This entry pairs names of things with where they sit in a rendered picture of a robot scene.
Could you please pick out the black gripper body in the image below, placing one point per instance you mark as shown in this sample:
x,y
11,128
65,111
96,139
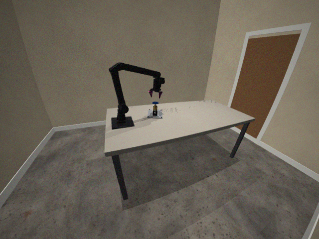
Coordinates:
x,y
156,88

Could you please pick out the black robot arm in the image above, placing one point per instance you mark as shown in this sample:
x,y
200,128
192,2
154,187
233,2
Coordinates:
x,y
122,108

